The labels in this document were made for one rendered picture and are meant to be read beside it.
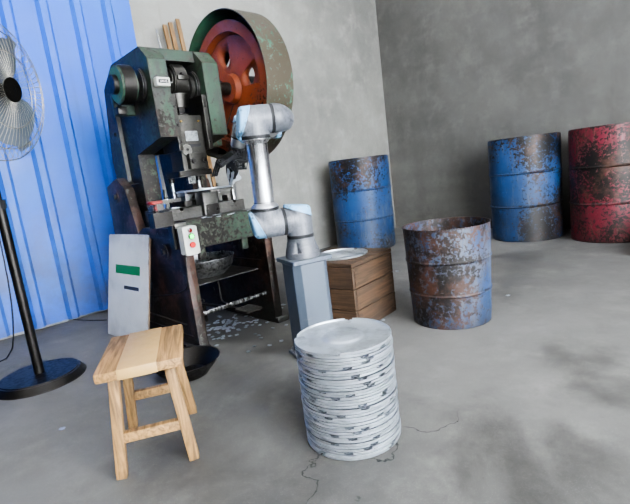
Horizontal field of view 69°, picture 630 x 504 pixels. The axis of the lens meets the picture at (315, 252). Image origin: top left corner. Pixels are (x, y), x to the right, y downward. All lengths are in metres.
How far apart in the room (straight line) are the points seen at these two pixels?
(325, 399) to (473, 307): 1.12
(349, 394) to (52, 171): 2.72
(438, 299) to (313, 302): 0.61
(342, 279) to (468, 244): 0.61
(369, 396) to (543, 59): 4.02
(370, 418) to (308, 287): 0.76
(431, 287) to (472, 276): 0.19
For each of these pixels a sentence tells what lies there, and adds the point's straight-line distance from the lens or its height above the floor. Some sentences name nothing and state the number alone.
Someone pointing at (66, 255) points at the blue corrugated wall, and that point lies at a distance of 3.54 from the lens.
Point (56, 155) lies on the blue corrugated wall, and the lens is 3.56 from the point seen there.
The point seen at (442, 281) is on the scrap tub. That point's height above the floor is 0.24.
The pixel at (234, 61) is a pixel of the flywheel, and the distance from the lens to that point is 2.85.
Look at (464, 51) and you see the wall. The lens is 5.25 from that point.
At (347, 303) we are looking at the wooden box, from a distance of 2.28.
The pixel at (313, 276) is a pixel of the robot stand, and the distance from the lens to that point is 1.94.
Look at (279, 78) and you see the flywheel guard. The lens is 2.55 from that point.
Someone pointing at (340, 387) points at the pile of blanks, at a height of 0.22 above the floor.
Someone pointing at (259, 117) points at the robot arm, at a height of 1.04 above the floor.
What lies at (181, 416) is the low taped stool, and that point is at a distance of 1.50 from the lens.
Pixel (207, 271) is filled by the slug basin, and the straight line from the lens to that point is 2.51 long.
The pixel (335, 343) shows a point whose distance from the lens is 1.34.
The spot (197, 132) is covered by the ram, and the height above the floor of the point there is 1.08.
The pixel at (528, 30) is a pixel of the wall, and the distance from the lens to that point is 5.00.
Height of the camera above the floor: 0.81
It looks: 10 degrees down
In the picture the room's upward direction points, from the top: 7 degrees counter-clockwise
